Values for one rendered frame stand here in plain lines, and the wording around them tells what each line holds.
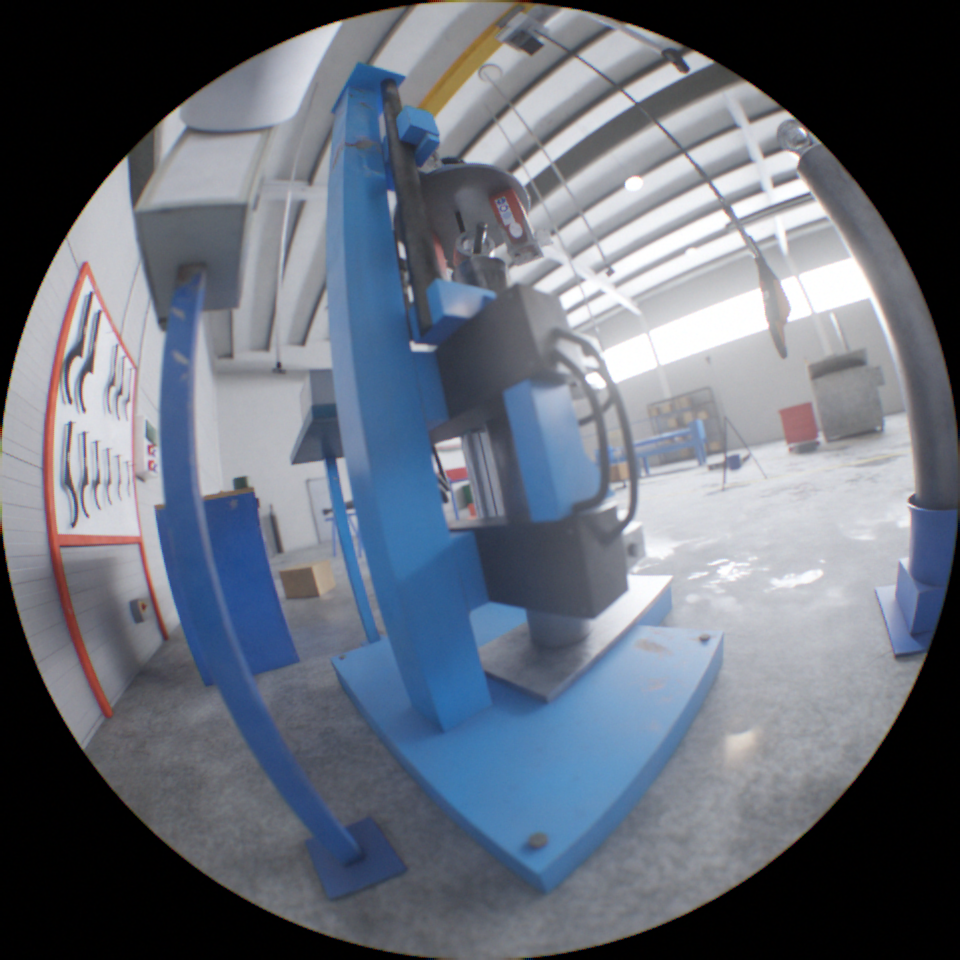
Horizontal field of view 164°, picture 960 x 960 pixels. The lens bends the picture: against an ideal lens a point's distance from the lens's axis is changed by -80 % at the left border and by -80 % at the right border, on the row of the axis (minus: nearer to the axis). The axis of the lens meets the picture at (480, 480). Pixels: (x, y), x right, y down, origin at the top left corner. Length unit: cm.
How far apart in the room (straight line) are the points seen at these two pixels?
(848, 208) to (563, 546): 130
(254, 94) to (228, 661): 92
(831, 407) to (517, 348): 805
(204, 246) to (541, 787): 112
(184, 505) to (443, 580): 55
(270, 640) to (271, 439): 1030
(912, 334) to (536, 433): 112
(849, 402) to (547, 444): 811
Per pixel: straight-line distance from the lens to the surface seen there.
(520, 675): 101
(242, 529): 182
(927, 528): 126
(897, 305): 123
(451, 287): 82
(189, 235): 66
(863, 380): 856
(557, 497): 62
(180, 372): 58
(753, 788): 86
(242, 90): 77
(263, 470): 1162
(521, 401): 65
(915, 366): 122
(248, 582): 183
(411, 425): 78
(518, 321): 67
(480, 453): 230
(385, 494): 72
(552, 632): 109
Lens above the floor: 70
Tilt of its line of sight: 1 degrees up
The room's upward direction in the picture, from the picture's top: 12 degrees counter-clockwise
